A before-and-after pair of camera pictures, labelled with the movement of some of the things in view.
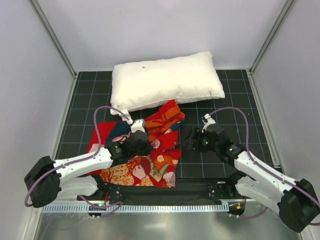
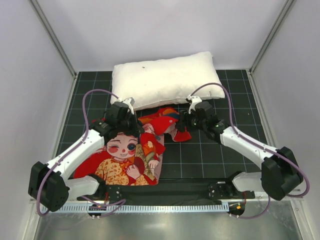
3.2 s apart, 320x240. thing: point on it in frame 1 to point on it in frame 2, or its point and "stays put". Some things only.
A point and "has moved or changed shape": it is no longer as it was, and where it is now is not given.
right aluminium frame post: [287, 5] stays put
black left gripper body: [141, 146] to [132, 122]
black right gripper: [195, 139] to [185, 120]
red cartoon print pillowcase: [157, 168] has moved or changed shape
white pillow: [143, 84] stays put
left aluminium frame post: [54, 37] stays put
